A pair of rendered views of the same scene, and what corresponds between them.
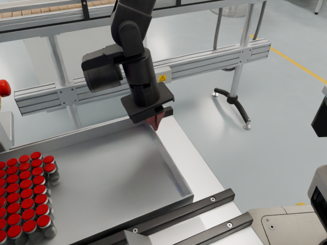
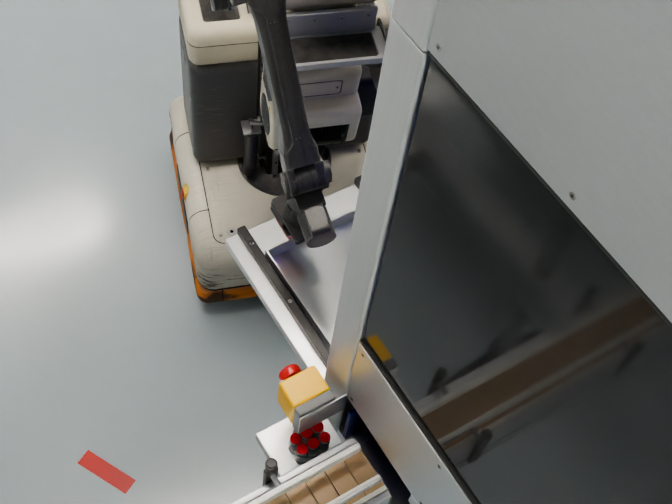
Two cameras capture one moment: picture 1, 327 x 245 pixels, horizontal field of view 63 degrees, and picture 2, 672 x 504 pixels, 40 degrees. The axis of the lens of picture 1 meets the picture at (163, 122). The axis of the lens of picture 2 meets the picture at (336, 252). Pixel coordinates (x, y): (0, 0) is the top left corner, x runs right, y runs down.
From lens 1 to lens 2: 169 cm
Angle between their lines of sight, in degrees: 65
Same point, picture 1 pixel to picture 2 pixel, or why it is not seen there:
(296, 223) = (222, 202)
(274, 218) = (216, 226)
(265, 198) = (126, 256)
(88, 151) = (323, 308)
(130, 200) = not seen: hidden behind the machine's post
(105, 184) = not seen: hidden behind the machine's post
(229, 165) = (44, 306)
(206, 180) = (342, 199)
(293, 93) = not seen: outside the picture
